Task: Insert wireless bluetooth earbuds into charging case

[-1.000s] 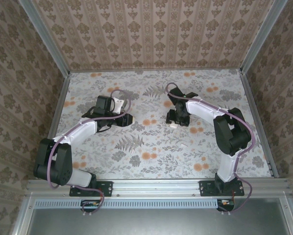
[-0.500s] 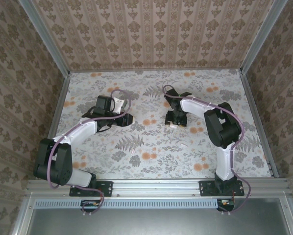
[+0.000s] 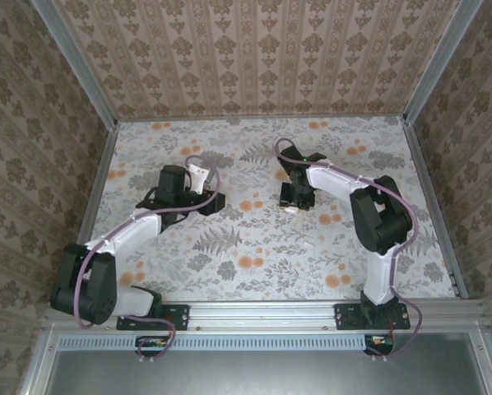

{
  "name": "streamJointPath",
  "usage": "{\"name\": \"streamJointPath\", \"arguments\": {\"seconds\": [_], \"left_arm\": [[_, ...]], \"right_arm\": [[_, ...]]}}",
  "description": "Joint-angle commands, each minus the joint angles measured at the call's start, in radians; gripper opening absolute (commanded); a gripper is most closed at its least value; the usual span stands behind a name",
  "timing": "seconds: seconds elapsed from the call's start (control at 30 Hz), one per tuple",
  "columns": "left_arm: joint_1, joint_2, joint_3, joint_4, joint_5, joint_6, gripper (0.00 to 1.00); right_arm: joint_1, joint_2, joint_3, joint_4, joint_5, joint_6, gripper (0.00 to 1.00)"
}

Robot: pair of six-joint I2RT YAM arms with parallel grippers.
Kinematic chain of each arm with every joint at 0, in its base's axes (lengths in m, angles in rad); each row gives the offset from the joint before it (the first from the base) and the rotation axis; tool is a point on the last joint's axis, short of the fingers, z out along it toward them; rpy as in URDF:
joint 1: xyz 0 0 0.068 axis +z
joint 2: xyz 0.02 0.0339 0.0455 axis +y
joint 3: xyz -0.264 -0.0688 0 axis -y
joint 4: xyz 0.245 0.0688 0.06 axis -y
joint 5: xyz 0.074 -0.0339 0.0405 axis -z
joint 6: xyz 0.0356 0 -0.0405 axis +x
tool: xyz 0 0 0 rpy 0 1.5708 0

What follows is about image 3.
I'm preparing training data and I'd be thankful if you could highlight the floral patterned tablecloth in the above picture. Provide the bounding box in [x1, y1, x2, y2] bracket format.
[67, 116, 461, 304]

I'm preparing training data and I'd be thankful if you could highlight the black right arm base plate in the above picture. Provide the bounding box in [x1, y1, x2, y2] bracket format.
[334, 303, 411, 332]

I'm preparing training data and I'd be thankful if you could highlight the aluminium lower frame profile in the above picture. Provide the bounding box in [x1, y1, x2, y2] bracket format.
[21, 324, 60, 395]
[470, 331, 492, 395]

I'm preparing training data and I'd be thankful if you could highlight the aluminium mounting rail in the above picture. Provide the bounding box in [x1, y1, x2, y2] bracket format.
[44, 299, 488, 335]

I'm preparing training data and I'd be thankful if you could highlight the aluminium rear frame rail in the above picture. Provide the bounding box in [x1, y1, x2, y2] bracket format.
[116, 114, 407, 123]

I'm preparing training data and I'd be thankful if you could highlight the aluminium frame post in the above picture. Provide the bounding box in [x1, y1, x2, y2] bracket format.
[30, 0, 118, 129]
[402, 0, 485, 124]

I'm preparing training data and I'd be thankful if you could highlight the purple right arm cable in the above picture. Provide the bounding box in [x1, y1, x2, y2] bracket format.
[273, 137, 424, 364]

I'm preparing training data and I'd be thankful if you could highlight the grey metal panel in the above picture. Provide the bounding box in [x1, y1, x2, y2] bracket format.
[46, 350, 489, 395]

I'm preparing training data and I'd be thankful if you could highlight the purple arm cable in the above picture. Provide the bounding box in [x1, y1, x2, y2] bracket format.
[273, 137, 424, 364]
[76, 155, 221, 363]

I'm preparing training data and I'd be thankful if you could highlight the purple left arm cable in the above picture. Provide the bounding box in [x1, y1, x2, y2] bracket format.
[76, 155, 221, 363]

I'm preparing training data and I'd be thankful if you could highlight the black connector box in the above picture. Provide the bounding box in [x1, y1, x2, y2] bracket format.
[135, 335, 169, 357]
[364, 333, 395, 356]

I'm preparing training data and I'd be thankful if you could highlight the aluminium side frame rail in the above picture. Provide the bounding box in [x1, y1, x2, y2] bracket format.
[75, 121, 119, 248]
[401, 117, 467, 301]

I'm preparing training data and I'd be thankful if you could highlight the white slotted cable duct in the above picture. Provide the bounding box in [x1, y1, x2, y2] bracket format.
[56, 333, 395, 351]

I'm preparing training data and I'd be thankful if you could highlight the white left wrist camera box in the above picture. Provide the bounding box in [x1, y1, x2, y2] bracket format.
[186, 163, 212, 194]

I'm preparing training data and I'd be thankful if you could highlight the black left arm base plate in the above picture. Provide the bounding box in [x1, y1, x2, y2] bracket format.
[116, 303, 189, 332]

